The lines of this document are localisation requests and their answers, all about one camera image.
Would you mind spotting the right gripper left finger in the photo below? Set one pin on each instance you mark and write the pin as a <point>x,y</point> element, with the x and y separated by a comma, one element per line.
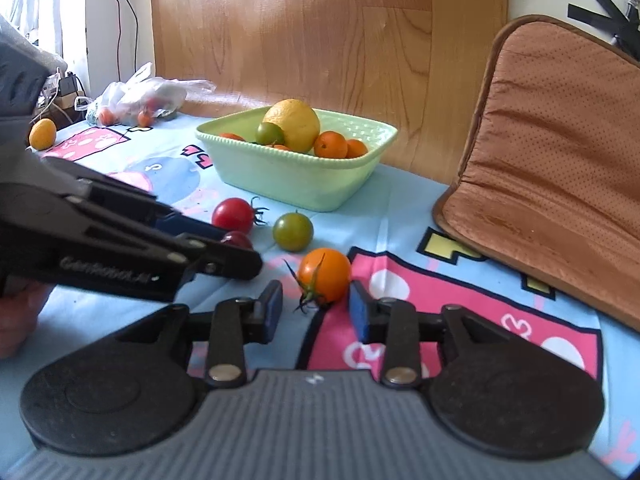
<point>235,323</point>

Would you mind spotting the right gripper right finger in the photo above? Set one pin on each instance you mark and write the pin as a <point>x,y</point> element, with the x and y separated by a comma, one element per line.
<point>394,323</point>

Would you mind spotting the orange tomato with stem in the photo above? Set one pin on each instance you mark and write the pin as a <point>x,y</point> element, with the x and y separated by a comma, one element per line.
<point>323,277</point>

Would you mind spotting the red cherry tomato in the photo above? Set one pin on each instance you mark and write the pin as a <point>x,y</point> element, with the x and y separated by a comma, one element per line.
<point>236,214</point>

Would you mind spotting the orange tangerine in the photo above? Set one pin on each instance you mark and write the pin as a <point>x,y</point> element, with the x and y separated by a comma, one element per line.
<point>331,144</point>
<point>356,148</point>

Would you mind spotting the large yellow grapefruit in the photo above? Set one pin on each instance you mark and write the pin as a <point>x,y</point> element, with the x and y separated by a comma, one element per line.
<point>298,121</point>

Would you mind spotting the green tomato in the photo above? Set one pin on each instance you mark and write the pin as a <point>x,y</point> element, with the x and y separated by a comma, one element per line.
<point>293,232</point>
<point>268,133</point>

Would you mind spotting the plastic bag with fruits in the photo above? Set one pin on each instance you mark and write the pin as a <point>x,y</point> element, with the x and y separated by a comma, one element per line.
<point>122,102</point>

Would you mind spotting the person's left hand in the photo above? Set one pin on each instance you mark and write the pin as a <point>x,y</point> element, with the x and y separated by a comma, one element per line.
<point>19,316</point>

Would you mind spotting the dark cherry behind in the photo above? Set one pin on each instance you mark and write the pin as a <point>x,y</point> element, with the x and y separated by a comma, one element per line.
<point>238,239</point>

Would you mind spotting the cartoon pig table cloth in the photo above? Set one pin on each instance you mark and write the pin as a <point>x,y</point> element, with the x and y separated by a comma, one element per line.
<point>387,231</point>

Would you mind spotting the small yellow fruit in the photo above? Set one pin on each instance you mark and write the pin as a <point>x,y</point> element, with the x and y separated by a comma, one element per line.
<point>42,135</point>

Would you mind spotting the light green plastic basket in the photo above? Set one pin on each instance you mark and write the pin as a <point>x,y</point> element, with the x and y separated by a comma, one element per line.
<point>301,180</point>

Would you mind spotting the small orange tomato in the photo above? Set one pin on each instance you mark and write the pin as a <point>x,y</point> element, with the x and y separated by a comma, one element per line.
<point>232,136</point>

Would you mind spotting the brown seat cushion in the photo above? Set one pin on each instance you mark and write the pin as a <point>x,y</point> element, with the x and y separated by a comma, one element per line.
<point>548,183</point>

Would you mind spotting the wooden laminate board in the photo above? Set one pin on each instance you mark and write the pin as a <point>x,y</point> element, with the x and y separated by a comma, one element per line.
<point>416,64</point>

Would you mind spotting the black tape cross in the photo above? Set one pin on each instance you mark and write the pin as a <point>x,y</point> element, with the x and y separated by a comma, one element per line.
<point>622,26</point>

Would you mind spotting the wifi router with cables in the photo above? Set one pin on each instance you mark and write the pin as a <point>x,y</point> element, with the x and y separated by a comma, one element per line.
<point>57,100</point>

